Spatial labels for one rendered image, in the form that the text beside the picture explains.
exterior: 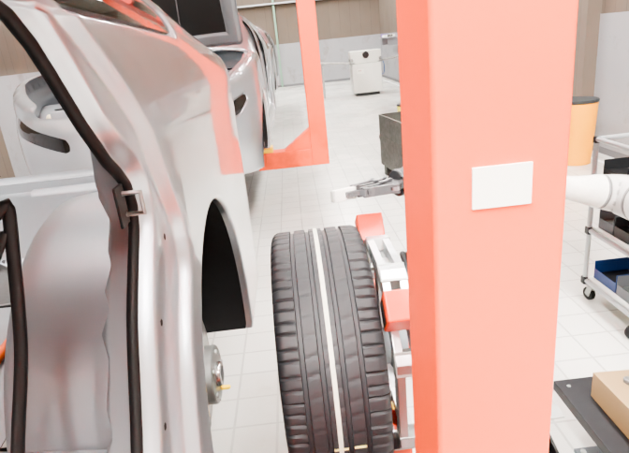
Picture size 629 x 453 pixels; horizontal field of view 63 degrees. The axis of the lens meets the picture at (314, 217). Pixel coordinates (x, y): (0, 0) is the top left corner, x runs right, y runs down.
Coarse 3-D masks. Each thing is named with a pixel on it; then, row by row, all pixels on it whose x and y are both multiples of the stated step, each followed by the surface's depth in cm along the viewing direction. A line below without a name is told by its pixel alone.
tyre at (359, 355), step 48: (288, 240) 129; (336, 240) 126; (288, 288) 114; (336, 288) 113; (288, 336) 109; (336, 336) 108; (288, 384) 107; (384, 384) 107; (288, 432) 108; (336, 432) 108; (384, 432) 109
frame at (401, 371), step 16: (368, 240) 139; (384, 240) 138; (368, 256) 145; (384, 256) 146; (384, 272) 120; (400, 272) 120; (384, 288) 119; (400, 288) 121; (400, 352) 112; (400, 368) 111; (400, 384) 112; (400, 400) 114; (400, 416) 115; (400, 432) 117; (400, 448) 120
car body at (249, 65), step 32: (256, 32) 617; (256, 64) 400; (32, 96) 393; (256, 96) 384; (32, 128) 350; (64, 128) 341; (256, 128) 382; (32, 160) 358; (64, 160) 346; (256, 160) 388
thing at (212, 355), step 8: (208, 344) 147; (208, 352) 130; (216, 352) 133; (208, 360) 128; (216, 360) 134; (208, 368) 127; (208, 376) 126; (208, 384) 126; (216, 384) 131; (208, 392) 127; (216, 392) 130; (208, 400) 128; (216, 400) 129
